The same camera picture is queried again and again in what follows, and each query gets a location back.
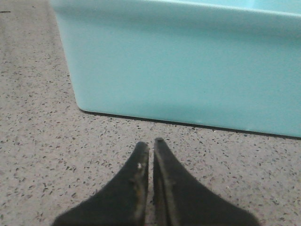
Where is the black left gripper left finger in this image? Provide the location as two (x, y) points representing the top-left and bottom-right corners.
(53, 142), (149, 226)

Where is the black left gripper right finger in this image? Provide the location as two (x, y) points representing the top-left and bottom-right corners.
(153, 138), (259, 226)

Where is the light blue storage box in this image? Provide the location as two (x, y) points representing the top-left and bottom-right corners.
(50, 0), (301, 137)

